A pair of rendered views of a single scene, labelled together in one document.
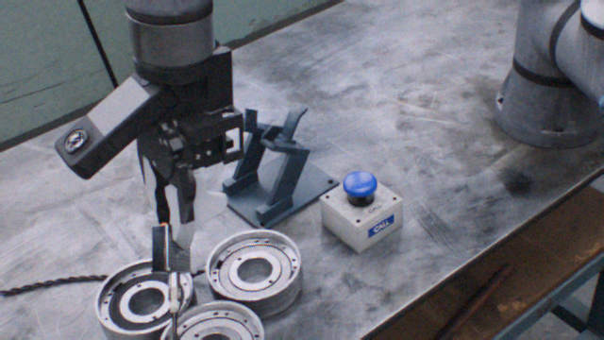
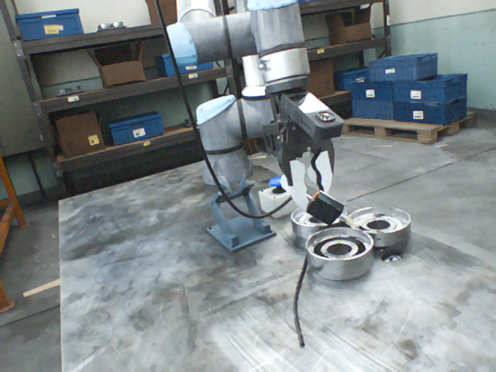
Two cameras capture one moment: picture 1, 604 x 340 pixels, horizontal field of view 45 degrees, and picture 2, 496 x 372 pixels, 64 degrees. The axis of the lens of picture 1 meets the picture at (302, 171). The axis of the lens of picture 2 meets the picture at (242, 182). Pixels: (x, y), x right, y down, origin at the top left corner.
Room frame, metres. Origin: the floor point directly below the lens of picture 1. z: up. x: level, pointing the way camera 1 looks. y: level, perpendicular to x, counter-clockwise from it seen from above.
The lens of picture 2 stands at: (0.55, 0.76, 1.16)
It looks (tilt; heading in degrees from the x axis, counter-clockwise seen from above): 19 degrees down; 281
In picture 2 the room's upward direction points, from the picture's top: 10 degrees counter-clockwise
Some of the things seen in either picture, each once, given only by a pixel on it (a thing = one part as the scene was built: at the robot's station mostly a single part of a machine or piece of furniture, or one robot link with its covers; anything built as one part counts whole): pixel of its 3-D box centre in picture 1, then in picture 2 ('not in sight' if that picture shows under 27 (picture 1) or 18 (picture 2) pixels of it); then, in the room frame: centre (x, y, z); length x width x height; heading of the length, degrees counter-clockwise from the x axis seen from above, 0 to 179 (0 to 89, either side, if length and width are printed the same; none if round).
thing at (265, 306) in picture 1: (256, 275); (319, 223); (0.56, 0.06, 0.82); 0.10 x 0.10 x 0.04
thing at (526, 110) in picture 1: (554, 86); (225, 160); (0.81, -0.35, 0.85); 0.15 x 0.15 x 0.10
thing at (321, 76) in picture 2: not in sight; (310, 79); (0.52, -4.26, 0.67); 0.52 x 0.43 x 0.43; 33
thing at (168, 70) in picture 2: not in sight; (184, 62); (1.79, -3.44, 1.11); 0.52 x 0.38 x 0.22; 33
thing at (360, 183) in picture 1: (360, 195); (279, 188); (0.64, -0.07, 0.85); 0.04 x 0.04 x 0.05
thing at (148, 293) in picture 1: (148, 306); (339, 253); (0.53, 0.18, 0.82); 0.10 x 0.10 x 0.04
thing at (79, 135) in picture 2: not in sight; (79, 132); (2.77, -2.77, 0.64); 0.49 x 0.40 x 0.37; 38
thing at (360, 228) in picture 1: (364, 209); (279, 198); (0.64, -0.07, 0.82); 0.08 x 0.07 x 0.05; 123
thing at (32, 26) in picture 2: not in sight; (50, 27); (2.77, -2.80, 1.61); 0.52 x 0.38 x 0.22; 36
